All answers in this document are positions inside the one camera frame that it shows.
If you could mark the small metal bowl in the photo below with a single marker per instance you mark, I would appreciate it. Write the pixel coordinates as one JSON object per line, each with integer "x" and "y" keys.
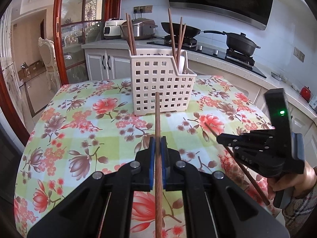
{"x": 276, "y": 76}

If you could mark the white ceramic spoon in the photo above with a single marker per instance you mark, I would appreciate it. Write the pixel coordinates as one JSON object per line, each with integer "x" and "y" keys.
{"x": 183, "y": 63}

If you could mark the person's right forearm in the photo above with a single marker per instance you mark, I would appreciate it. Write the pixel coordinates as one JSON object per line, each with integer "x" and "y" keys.
{"x": 302, "y": 210}

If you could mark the brass wall socket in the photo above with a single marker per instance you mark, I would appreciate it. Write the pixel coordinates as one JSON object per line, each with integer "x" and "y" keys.
{"x": 143, "y": 9}

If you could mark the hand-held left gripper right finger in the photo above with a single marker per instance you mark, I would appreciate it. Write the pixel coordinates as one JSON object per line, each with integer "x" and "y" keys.
{"x": 164, "y": 153}

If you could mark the white hallway cabinets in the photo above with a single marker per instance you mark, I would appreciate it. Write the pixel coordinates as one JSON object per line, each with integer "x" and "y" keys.
{"x": 10, "y": 62}

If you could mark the white base cabinets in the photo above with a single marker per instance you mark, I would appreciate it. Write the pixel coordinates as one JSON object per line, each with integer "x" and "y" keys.
{"x": 99, "y": 64}

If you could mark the white pressure cooker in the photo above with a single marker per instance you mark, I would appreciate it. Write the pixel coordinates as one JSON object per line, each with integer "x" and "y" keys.
{"x": 112, "y": 29}

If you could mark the white carved dining chair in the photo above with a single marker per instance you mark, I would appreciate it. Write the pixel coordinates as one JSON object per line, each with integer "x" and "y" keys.
{"x": 49, "y": 59}

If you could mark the silver rice cooker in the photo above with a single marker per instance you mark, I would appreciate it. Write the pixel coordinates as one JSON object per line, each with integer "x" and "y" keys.
{"x": 142, "y": 28}

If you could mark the glass sliding door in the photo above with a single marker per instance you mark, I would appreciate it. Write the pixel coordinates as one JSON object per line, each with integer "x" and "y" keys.
{"x": 74, "y": 29}

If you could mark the person's right hand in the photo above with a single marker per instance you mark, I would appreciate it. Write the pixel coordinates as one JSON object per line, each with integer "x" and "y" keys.
{"x": 301, "y": 183}

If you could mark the beige wall socket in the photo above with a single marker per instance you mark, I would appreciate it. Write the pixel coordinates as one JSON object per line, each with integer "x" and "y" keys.
{"x": 299, "y": 54}

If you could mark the floral tablecloth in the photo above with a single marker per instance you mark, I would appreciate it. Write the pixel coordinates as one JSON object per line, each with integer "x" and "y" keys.
{"x": 86, "y": 129}

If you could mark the black lidded pot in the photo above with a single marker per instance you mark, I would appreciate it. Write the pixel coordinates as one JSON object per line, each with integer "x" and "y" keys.
{"x": 240, "y": 44}

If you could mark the black gas stove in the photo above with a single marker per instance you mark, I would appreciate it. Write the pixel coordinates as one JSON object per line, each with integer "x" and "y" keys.
{"x": 242, "y": 64}

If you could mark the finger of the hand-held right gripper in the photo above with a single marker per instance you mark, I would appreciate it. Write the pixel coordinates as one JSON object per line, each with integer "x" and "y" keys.
{"x": 235, "y": 137}
{"x": 247, "y": 148}

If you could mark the black wok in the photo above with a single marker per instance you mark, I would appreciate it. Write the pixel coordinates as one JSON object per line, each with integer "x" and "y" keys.
{"x": 190, "y": 29}

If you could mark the cardboard boxes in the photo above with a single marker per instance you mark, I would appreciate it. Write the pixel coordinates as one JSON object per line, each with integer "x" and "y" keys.
{"x": 31, "y": 69}

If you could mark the red wooden door frame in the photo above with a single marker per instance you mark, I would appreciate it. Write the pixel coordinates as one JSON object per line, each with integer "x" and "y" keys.
{"x": 12, "y": 109}

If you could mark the white plastic utensil basket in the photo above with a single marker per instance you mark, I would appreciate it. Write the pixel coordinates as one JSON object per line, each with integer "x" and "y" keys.
{"x": 161, "y": 86}

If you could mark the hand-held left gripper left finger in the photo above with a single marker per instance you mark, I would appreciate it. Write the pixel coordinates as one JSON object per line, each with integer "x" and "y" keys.
{"x": 152, "y": 153}

